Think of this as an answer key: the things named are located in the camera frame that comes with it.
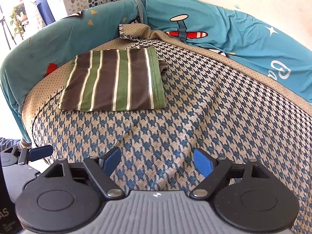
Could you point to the teal triangle-print bed guard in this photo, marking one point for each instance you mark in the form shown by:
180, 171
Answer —
36, 53

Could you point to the black tripod stand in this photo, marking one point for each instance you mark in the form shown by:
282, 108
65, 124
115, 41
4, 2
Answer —
6, 31

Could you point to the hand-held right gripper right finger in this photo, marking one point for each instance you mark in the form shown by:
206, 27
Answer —
203, 162

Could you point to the blue beige houndstooth mat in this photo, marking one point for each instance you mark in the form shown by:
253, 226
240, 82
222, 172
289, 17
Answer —
207, 107

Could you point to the green grey striped t-shirt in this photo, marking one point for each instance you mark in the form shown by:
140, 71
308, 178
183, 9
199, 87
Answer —
109, 82

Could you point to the green potted plant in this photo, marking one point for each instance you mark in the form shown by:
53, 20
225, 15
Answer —
18, 19

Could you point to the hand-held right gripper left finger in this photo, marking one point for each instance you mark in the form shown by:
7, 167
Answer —
112, 160

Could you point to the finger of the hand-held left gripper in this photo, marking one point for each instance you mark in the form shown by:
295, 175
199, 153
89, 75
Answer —
40, 151

